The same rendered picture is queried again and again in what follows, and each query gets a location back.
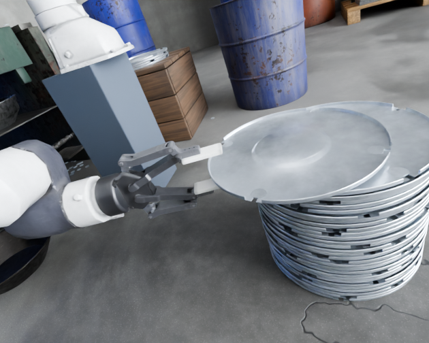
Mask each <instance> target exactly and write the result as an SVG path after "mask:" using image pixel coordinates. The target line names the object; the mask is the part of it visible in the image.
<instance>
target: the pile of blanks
mask: <svg viewBox="0 0 429 343"><path fill-rule="evenodd" d="M405 178H408V179H409V180H407V181H406V182H403V183H401V184H397V185H396V186H392V187H389V188H386V189H381V190H378V191H373V192H369V193H361V194H355V195H335V196H331V197H328V198H325V199H320V200H316V201H309V202H304V203H291V204H269V203H258V207H259V213H260V216H261V221H262V224H263V226H264V230H265V233H266V237H267V239H268V243H269V246H270V252H271V254H272V257H273V259H274V261H275V263H276V264H277V265H278V267H279V268H280V270H281V271H282V272H283V273H284V274H285V275H286V276H287V277H288V278H289V279H290V280H292V281H293V282H294V283H296V284H297V285H299V286H300V287H302V288H303V289H306V290H307V291H310V292H312V293H314V294H317V295H320V296H323V297H327V298H330V299H337V300H338V298H339V297H341V298H343V299H344V301H366V300H371V299H377V298H380V297H384V296H386V295H389V294H391V293H393V292H395V291H397V290H398V289H400V288H402V287H403V286H404V285H405V284H406V283H408V281H410V279H412V277H413V276H414V274H415V273H416V271H417V269H418V268H419V265H420V263H421V260H422V253H423V249H424V240H425V236H426V233H427V229H428V221H429V168H428V169H427V170H425V171H424V172H422V173H421V174H419V175H418V176H416V177H414V178H412V177H410V176H408V175H407V176H405Z"/></svg>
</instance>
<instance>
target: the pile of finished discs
mask: <svg viewBox="0 0 429 343"><path fill-rule="evenodd" d="M168 56H169V53H168V49H167V48H163V49H162V50H160V49H156V50H152V51H150V52H145V53H143V54H140V55H138V56H134V57H132V58H130V59H129V60H130V62H131V65H132V67H133V70H134V71H135V70H138V69H141V68H143V67H147V66H149V65H152V64H154V63H156V62H159V61H161V60H163V59H165V58H166V57H168Z"/></svg>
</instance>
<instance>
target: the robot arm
mask: <svg viewBox="0 0 429 343"><path fill-rule="evenodd" d="M26 2H27V3H28V5H29V7H30V8H31V10H32V12H33V13H34V15H35V17H34V18H35V19H36V21H37V23H38V25H39V27H40V29H41V30H42V32H43V33H44V34H45V35H46V37H47V40H48V42H49V44H50V47H51V49H52V51H53V53H54V56H55V58H56V60H57V63H58V65H59V69H60V72H61V74H64V73H67V72H69V71H73V70H75V69H79V68H81V67H85V66H87V65H91V64H93V63H97V62H100V61H103V60H106V59H109V58H112V57H114V56H116V55H119V54H122V53H124V52H126V51H128V50H131V49H133V48H134V46H133V45H131V44H130V42H129V43H126V45H125V44H124V42H123V41H122V39H121V37H120V36H119V34H118V33H117V31H116V30H115V29H114V28H113V27H110V26H108V25H106V24H104V23H101V22H99V21H96V20H94V19H92V18H89V15H88V14H87V13H86V12H85V11H84V9H83V6H82V5H80V4H77V3H76V0H26ZM222 153H223V151H222V146H221V144H220V143H218V144H214V145H211V146H207V147H203V148H200V147H199V145H194V146H191V147H187V148H183V149H180V148H178V147H177V146H176V145H175V143H174V142H173V141H169V142H166V143H163V144H160V145H158V146H154V147H152V148H149V149H146V150H143V151H141V152H137V153H135V154H122V155H121V157H120V159H119V161H118V166H119V167H121V172H119V173H115V174H111V175H108V176H104V177H101V178H100V177H99V176H92V177H89V178H85V179H82V180H78V181H75V182H71V181H70V178H69V173H68V170H67V168H66V166H65V163H64V161H63V158H62V156H61V155H60V154H59V153H58V152H57V151H56V150H55V149H54V148H53V147H52V146H51V145H49V144H46V143H43V142H41V141H39V140H26V141H23V142H20V143H18V144H15V145H13V146H10V147H9V148H6V149H3V150H0V227H4V229H5V230H6V231H7V232H8V233H9V234H11V235H12V236H14V237H16V238H22V239H26V240H30V239H37V238H45V237H48V236H52V235H58V234H61V233H65V232H66V231H69V230H70V229H84V228H85V227H88V226H91V225H96V224H99V223H103V222H106V221H108V220H112V219H116V218H120V217H124V213H126V212H129V211H130V210H132V209H144V210H145V211H146V212H147V213H148V218H149V219H153V218H155V217H156V216H159V215H161V214H167V213H170V212H177V211H181V210H187V209H191V208H196V207H197V198H198V197H201V196H205V195H209V194H212V193H214V192H215V190H216V189H219V187H218V186H217V185H216V184H215V183H214V182H213V181H212V179H208V180H203V181H201V182H196V183H195V184H194V187H161V186H155V185H154V184H153V183H152V182H151V179H152V178H154V177H155V176H157V175H159V174H160V173H162V172H164V171H165V170H167V169H168V168H170V167H171V166H173V165H175V164H176V163H178V162H179V163H180V162H181V159H182V164H183V165H185V164H188V163H192V162H195V161H199V160H202V159H207V158H210V157H214V156H217V155H220V154H222ZM164 156H166V157H164ZM160 157H164V158H162V159H161V160H159V161H157V162H156V163H155V164H153V165H151V166H150V167H147V168H145V169H143V170H142V171H135V170H132V169H131V168H132V167H133V166H136V165H140V164H143V163H146V162H149V161H152V160H154V159H158V158H160ZM161 200H167V201H162V202H159V203H156V204H155V203H153V204H149V202H158V201H161Z"/></svg>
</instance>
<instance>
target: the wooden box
mask: <svg viewBox="0 0 429 343"><path fill-rule="evenodd" d="M189 50H190V47H189V46H187V47H185V48H181V49H178V50H174V51H171V52H169V56H168V57H166V58H165V59H163V60H161V61H159V62H156V63H154V64H152V65H149V66H147V67H143V68H141V69H138V70H135V73H136V76H137V78H138V81H139V83H140V86H141V87H142V90H143V92H144V94H145V97H146V99H147V102H148V104H149V106H150V108H151V110H152V113H153V115H154V117H155V120H156V122H157V124H158V126H159V129H160V131H161V134H162V136H163V138H164V140H165V142H169V141H173V142H180V141H185V140H191V139H192V137H193V136H194V134H195V132H196V131H197V128H198V127H199V125H200V123H201V121H202V120H203V118H204V116H205V114H206V113H207V111H208V106H207V103H206V99H205V96H204V93H203V91H202V86H201V84H200V80H199V77H198V74H197V72H196V68H195V64H194V62H193V58H192V55H191V51H189Z"/></svg>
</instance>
